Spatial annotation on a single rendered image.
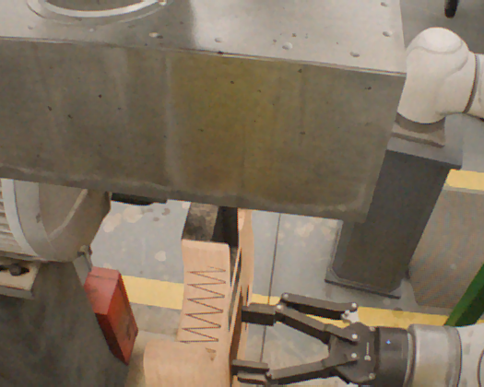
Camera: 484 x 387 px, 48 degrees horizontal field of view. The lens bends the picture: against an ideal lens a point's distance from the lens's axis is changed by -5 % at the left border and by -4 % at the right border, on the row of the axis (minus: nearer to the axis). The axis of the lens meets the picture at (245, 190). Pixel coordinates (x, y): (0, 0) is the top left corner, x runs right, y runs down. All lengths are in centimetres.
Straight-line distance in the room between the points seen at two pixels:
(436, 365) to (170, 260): 149
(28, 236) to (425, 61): 104
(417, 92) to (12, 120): 114
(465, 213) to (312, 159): 199
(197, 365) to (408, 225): 134
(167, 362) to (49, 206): 23
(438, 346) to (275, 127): 40
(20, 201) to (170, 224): 160
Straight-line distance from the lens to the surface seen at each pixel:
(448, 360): 68
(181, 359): 43
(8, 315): 90
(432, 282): 211
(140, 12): 37
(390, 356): 67
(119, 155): 41
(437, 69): 139
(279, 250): 208
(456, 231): 228
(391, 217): 170
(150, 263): 206
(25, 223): 59
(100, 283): 131
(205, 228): 52
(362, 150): 37
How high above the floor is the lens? 172
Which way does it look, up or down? 50 degrees down
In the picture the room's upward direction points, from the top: 2 degrees clockwise
